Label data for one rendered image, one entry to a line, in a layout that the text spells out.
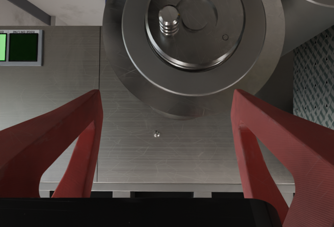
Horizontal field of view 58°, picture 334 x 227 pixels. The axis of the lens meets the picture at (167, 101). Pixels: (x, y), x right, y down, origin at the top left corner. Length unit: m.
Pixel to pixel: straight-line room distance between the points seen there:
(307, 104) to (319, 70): 0.05
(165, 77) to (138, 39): 0.04
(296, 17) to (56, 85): 0.45
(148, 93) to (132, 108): 0.34
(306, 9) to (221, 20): 0.09
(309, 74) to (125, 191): 0.37
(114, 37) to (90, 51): 0.35
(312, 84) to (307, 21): 0.16
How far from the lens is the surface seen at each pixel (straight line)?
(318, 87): 0.44
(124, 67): 0.25
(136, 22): 0.25
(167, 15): 0.20
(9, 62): 0.65
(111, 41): 0.25
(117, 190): 0.59
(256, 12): 0.26
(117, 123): 0.58
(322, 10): 0.29
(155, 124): 0.57
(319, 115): 0.44
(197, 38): 0.23
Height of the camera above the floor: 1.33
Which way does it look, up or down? 4 degrees down
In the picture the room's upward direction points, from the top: 180 degrees counter-clockwise
